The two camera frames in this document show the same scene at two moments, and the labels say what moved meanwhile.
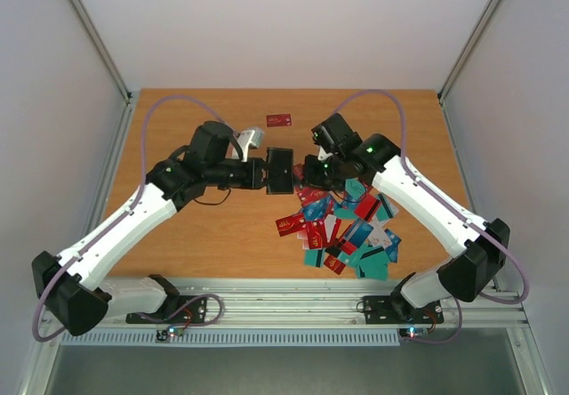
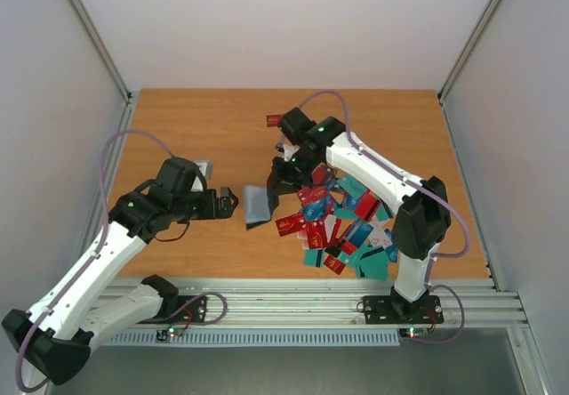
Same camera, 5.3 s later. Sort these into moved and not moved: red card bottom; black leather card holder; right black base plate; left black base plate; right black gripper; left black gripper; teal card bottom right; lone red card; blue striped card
Moved: left black gripper; right black gripper; black leather card holder
Not moved: left black base plate; teal card bottom right; right black base plate; red card bottom; lone red card; blue striped card
